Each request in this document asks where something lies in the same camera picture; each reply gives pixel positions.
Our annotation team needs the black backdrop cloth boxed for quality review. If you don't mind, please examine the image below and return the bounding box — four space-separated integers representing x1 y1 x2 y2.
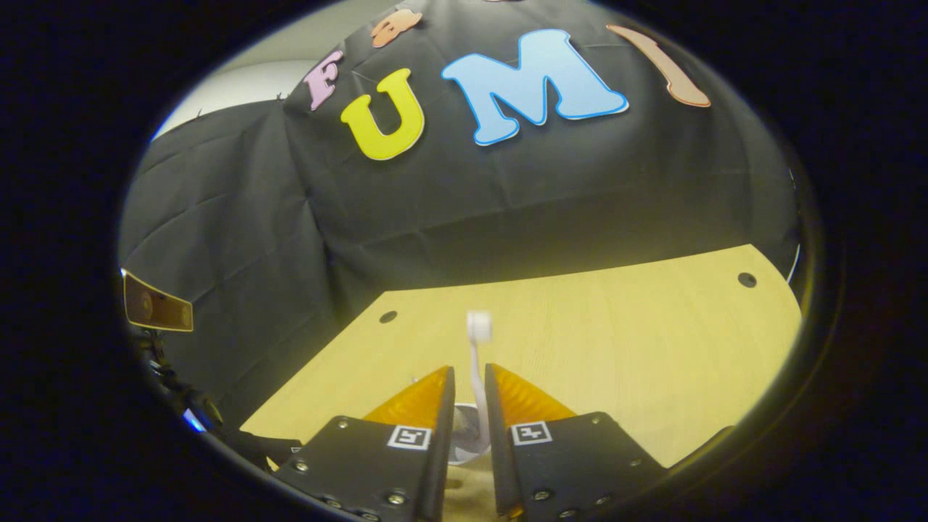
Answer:
118 0 802 428

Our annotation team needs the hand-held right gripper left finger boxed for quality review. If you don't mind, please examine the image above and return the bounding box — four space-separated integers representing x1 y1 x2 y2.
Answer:
274 365 456 521

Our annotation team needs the pale pink toothbrush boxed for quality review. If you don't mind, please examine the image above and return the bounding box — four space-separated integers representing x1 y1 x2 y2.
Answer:
466 310 494 436

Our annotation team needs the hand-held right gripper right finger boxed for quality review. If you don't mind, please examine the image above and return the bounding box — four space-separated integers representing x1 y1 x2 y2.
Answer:
484 362 668 520

